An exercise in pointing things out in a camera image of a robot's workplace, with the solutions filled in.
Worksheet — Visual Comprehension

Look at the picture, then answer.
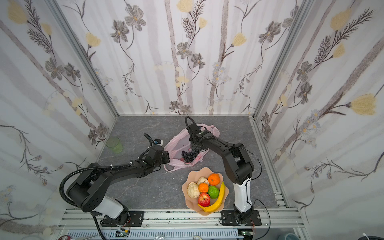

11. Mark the pink plastic bag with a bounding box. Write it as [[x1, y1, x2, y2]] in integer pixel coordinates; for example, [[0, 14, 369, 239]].
[[164, 129, 209, 173]]

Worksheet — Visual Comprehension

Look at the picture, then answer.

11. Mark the dark fake grape bunch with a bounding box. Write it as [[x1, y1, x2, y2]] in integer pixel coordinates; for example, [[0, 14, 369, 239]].
[[181, 150, 200, 163]]

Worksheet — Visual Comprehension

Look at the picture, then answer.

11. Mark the yellow fake banana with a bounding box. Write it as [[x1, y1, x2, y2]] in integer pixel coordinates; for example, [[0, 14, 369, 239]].
[[198, 182, 226, 213]]

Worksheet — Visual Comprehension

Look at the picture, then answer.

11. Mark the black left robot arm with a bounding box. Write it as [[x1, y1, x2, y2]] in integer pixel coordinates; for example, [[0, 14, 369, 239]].
[[59, 134, 170, 222]]

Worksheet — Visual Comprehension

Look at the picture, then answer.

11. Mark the green fake lime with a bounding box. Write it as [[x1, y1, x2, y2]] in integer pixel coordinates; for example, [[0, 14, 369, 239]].
[[207, 185, 220, 199]]

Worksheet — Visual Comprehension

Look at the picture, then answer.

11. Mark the red fake strawberry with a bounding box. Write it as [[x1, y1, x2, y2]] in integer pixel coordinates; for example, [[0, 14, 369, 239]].
[[198, 193, 211, 208]]

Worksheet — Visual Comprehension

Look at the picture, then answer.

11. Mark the white slotted cable duct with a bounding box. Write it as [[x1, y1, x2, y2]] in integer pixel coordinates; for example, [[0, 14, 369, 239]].
[[67, 229, 241, 240]]

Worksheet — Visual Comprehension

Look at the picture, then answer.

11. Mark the green translucent cup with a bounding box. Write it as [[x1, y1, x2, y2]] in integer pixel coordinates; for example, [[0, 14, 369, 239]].
[[106, 137, 123, 154]]

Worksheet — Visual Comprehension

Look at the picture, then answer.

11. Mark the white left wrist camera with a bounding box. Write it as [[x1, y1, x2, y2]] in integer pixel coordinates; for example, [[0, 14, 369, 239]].
[[154, 139, 164, 146]]

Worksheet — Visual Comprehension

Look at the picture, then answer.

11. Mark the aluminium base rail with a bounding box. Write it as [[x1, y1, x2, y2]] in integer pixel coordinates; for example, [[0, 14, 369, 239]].
[[58, 209, 305, 230]]

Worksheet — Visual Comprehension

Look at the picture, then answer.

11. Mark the small orange fake fruit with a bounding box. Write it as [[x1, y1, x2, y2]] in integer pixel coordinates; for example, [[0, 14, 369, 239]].
[[199, 183, 209, 193]]

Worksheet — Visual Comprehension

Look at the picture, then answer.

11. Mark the orange fake tangerine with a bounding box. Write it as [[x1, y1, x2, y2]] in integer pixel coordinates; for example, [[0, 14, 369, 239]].
[[208, 173, 221, 186]]

